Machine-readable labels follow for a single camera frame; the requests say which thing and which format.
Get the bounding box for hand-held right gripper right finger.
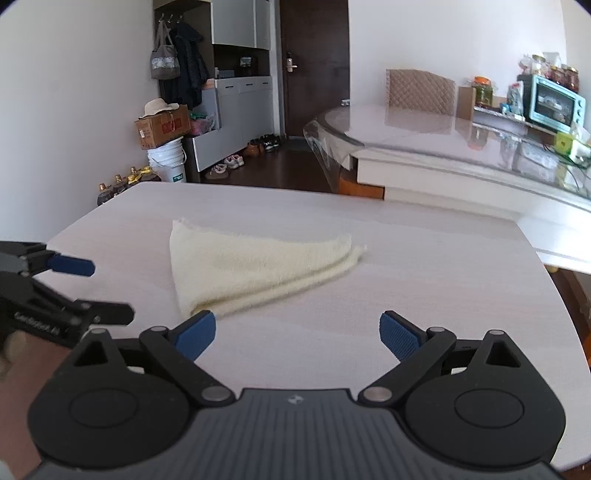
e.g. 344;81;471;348
358;311;536;407

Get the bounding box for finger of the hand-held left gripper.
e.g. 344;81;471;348
28;250;96;278
69;300;136;331

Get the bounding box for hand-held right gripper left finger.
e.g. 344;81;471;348
60;310;235;408

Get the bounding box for cream towel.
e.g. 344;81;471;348
169;218;369;319

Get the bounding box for person's left hand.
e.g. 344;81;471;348
0;331;30;371

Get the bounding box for row of cooking oil bottles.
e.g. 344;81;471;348
96;167;162;206

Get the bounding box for white plastic bucket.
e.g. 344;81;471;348
147;137;188;183

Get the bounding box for brown cardboard box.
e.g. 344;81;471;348
134;105;192;149

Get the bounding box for white dining table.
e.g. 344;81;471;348
302;102;591;275

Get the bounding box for straw hat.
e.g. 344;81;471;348
141;98;180;120

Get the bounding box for pink and green bags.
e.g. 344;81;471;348
190;111;215;137

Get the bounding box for row of shoes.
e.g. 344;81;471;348
204;134;283;181

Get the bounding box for grey hanging bag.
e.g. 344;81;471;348
150;21;181;80

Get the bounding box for dark hanging jacket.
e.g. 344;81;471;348
165;22;209;109

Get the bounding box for grey and white cabinet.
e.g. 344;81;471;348
154;0;278;183

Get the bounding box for tan cardboard piece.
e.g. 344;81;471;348
457;85;476;121

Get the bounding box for beige quilted chair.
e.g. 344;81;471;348
385;69;456;116

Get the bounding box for orange lid glass jar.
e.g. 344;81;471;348
473;76;494;109

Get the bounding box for blue and white packet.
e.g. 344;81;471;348
507;83;525;116

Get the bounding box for teal toaster oven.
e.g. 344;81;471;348
522;74;586;132

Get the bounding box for dark wooden door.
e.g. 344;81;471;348
277;0;350;139

